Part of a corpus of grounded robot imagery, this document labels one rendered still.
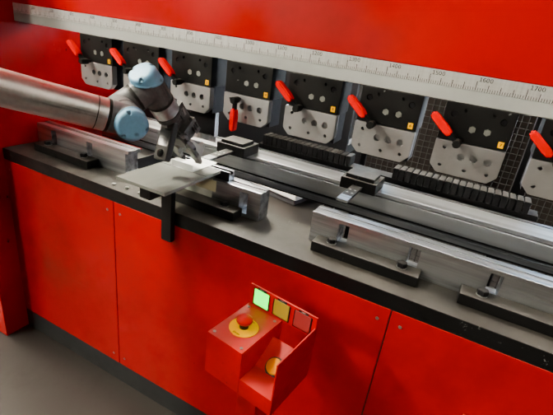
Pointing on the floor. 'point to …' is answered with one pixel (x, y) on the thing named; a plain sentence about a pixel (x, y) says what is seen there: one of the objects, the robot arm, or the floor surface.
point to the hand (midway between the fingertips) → (190, 160)
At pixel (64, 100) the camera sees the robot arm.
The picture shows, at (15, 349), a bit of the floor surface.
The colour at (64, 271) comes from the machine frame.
